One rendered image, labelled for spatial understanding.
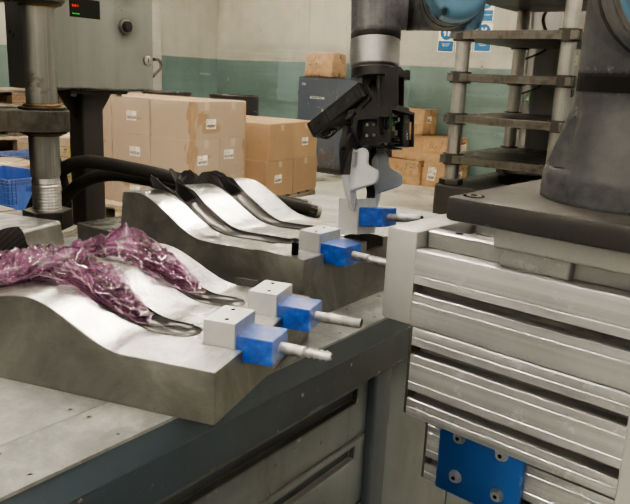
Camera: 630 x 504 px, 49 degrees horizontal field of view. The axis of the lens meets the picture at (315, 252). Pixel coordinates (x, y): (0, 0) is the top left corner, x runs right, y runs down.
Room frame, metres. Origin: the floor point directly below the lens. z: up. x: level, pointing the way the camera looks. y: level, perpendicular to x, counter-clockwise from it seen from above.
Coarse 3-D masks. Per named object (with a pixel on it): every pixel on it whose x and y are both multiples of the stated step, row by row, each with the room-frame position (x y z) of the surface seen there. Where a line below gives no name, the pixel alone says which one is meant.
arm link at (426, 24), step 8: (416, 0) 1.06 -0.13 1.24; (416, 8) 1.06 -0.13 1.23; (408, 16) 1.06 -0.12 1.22; (416, 16) 1.06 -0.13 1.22; (424, 16) 1.05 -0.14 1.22; (480, 16) 1.06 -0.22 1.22; (408, 24) 1.07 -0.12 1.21; (416, 24) 1.07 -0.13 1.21; (424, 24) 1.07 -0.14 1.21; (432, 24) 1.05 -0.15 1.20; (464, 24) 1.07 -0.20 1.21; (472, 24) 1.07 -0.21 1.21; (480, 24) 1.08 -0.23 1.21
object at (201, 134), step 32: (128, 96) 5.19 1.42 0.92; (160, 96) 5.50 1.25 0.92; (192, 96) 5.56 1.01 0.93; (128, 128) 5.08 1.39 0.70; (160, 128) 4.90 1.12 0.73; (192, 128) 4.77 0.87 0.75; (224, 128) 5.05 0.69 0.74; (128, 160) 5.09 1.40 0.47; (160, 160) 4.91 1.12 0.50; (192, 160) 4.77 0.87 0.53; (224, 160) 5.04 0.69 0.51
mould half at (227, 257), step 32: (128, 192) 1.10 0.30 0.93; (160, 192) 1.11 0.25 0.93; (224, 192) 1.19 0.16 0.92; (256, 192) 1.23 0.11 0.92; (96, 224) 1.18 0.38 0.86; (128, 224) 1.10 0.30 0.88; (160, 224) 1.06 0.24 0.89; (192, 224) 1.05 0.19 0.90; (256, 224) 1.12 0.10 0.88; (320, 224) 1.14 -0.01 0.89; (192, 256) 1.01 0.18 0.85; (224, 256) 0.97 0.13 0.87; (256, 256) 0.94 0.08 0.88; (288, 256) 0.90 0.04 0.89; (320, 256) 0.92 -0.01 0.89; (384, 256) 1.06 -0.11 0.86; (320, 288) 0.92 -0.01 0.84; (352, 288) 0.99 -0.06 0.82
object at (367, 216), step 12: (360, 204) 1.03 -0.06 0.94; (372, 204) 1.06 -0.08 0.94; (348, 216) 1.03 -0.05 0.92; (360, 216) 1.02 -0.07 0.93; (372, 216) 1.01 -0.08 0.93; (384, 216) 1.01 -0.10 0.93; (396, 216) 1.00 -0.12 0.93; (408, 216) 0.99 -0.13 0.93; (420, 216) 0.98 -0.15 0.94; (348, 228) 1.03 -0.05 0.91; (360, 228) 1.03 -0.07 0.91; (372, 228) 1.05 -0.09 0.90
